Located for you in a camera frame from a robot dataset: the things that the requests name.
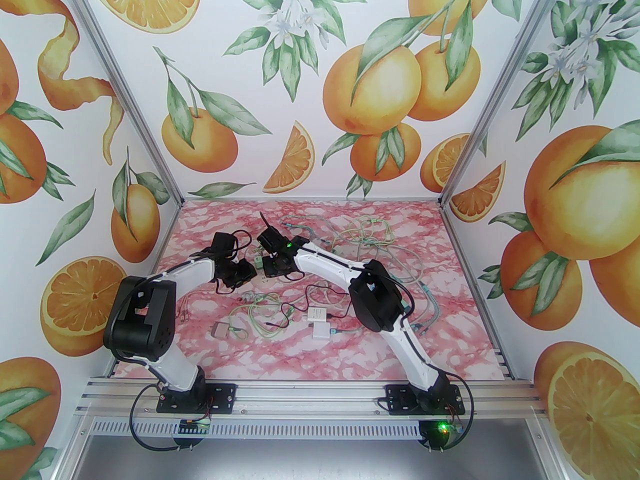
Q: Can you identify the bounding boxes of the aluminium wall base bar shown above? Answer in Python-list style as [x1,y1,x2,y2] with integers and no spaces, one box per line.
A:
[180,197,446,205]

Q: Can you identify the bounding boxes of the blue circuit board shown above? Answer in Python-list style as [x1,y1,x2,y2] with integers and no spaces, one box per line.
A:
[172,418,213,451]

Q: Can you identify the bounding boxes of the green cable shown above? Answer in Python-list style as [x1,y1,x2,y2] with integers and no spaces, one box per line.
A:
[330,215,398,251]
[229,292,301,341]

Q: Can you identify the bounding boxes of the tangle of thin cables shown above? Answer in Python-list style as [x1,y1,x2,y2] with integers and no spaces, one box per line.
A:
[320,228,431,314]

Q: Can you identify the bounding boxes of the black round controller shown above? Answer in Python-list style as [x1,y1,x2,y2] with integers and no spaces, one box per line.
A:
[419,419,463,453]

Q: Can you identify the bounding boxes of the aluminium frame post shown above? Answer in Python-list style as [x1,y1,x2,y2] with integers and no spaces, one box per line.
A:
[62,0,185,208]
[436,0,573,209]

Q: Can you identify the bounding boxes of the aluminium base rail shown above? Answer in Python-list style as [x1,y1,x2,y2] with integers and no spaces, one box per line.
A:
[75,377,546,421]

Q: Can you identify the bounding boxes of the black base cable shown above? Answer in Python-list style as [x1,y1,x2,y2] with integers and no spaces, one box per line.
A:
[129,385,211,453]

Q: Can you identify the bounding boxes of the aluminium table side rail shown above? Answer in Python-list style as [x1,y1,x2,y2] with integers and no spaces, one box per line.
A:
[442,203,512,380]

